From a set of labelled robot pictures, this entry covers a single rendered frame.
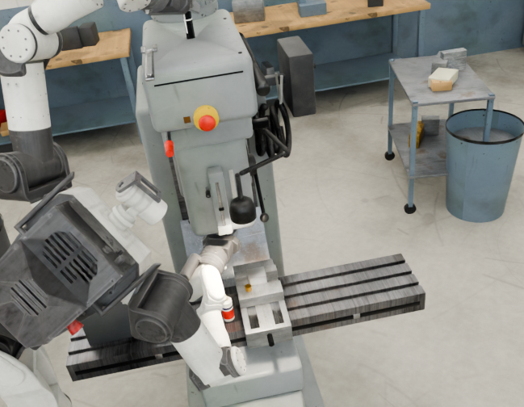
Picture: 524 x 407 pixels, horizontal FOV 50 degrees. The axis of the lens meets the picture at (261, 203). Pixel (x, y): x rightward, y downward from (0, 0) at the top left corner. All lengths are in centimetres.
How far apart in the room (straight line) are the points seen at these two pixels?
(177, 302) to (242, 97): 51
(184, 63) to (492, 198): 287
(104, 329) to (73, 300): 77
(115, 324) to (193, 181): 62
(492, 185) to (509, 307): 84
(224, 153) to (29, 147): 52
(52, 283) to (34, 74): 45
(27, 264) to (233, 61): 63
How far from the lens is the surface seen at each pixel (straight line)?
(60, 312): 126
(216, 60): 134
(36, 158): 135
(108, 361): 200
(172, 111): 136
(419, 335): 318
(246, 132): 151
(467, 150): 370
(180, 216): 221
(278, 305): 191
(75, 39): 540
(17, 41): 129
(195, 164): 157
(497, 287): 353
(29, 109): 133
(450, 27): 663
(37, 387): 155
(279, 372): 192
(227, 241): 176
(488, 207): 395
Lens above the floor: 231
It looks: 33 degrees down
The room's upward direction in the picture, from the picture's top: 7 degrees counter-clockwise
